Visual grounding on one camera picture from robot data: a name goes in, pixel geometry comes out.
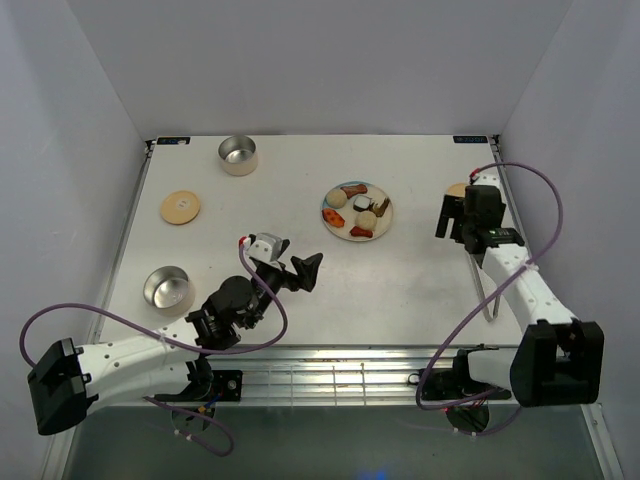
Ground right blue label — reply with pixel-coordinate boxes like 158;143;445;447
452;135;488;144

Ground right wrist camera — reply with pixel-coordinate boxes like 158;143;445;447
469;170;502;189

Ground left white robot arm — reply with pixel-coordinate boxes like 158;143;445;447
19;233;323;436

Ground near steel lunch bowl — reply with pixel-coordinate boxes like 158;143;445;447
143;265;195;317

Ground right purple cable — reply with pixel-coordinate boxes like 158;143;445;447
414;160;565;439

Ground wooden lid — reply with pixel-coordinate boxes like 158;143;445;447
446;183;468;198
160;190;201;226

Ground orange carrot slice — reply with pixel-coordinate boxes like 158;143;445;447
322;208;345;228

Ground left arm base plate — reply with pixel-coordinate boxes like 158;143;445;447
154;370;243;403

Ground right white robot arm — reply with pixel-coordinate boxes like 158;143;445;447
419;185;604;407

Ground seaweed rice block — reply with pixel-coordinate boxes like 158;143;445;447
353;195;372;212

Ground brown fried shrimp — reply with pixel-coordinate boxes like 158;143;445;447
369;197;391;218

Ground blue label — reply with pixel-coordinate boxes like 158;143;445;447
452;135;488;144
156;137;191;146

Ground steel lunch bowl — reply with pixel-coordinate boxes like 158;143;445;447
143;265;195;317
218;135;258;176

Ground ceramic food plate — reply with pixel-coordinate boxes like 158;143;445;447
320;181;394;242

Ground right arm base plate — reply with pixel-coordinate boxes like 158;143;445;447
421;368;512;402

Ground far steel lunch bowl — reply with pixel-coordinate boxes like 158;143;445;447
218;135;258;176

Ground red sausage piece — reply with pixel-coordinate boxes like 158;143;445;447
349;226;374;239

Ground left wooden lid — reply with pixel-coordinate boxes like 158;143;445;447
160;190;201;226

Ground meat piece on bone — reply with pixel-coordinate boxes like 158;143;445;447
340;183;368;199

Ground left blue label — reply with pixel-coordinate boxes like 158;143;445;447
156;137;191;146

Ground right wooden lid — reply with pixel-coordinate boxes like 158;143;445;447
446;183;468;198

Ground steel tongs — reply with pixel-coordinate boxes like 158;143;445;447
468;252;504;322

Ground rice ball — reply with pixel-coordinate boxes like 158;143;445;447
355;211;378;231
325;188;348;209

